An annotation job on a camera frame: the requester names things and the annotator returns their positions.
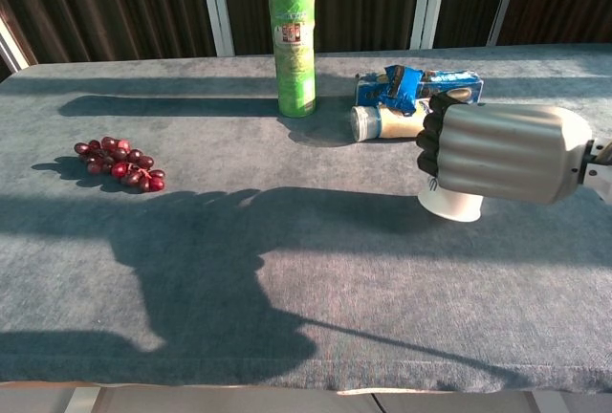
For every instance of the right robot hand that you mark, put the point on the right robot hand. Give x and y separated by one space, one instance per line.
507 150

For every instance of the white paper cup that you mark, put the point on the white paper cup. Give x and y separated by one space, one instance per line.
452 206

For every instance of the blue cookie box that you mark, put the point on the blue cookie box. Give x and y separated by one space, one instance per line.
454 84

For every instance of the torn blue cookie wrapper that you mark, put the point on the torn blue cookie wrapper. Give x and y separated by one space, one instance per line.
406 90

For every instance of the cream plastic bottle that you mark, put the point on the cream plastic bottle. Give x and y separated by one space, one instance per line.
382 122

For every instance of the green chips can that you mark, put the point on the green chips can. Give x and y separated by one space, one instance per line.
292 59

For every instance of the blue grey table cloth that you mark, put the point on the blue grey table cloth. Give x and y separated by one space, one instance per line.
239 265

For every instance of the red grape bunch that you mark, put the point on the red grape bunch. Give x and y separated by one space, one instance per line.
122 164

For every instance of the white frame post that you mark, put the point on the white frame post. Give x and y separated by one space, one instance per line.
216 2
430 2
504 2
10 47

